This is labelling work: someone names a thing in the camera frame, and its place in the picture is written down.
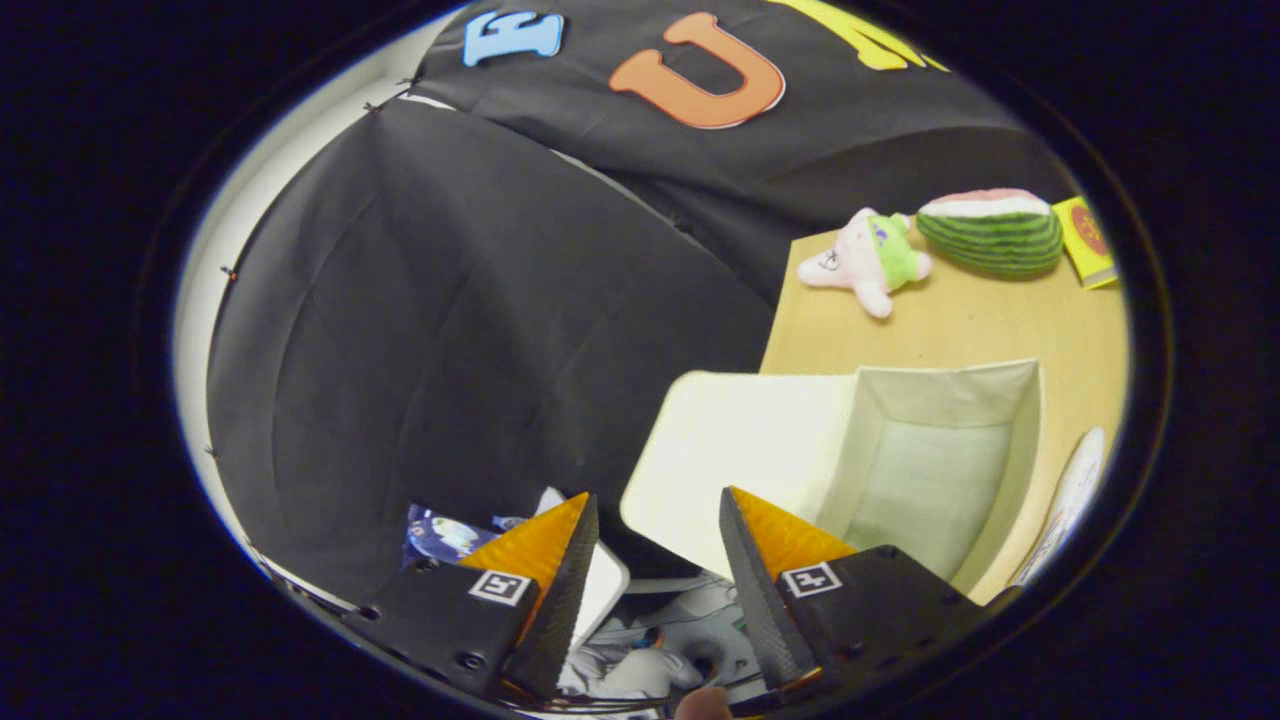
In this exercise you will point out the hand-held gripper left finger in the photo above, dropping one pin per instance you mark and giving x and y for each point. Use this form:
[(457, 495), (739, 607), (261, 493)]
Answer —
[(565, 590)]

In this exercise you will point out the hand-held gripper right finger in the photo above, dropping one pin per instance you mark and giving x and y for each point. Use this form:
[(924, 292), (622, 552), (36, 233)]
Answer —
[(760, 590)]

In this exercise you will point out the cream fabric storage box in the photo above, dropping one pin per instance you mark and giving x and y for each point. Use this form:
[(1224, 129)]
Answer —
[(930, 470)]

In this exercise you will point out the white canvas shoe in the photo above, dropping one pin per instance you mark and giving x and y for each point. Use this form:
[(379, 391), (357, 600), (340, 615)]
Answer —
[(1070, 490)]

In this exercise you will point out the white grey cloth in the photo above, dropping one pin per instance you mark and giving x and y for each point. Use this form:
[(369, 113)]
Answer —
[(650, 640)]

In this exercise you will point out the blue printed packet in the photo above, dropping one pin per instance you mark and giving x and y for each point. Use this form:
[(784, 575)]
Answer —
[(440, 535)]

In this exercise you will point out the pink and green plush toy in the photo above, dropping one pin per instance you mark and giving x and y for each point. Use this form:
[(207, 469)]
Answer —
[(870, 260)]

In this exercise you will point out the watermelon slice plush toy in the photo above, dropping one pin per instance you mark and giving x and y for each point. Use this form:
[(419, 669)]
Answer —
[(990, 240)]

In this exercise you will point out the yellow book with red circle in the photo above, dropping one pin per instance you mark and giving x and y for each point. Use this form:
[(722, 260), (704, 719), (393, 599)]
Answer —
[(1088, 240)]

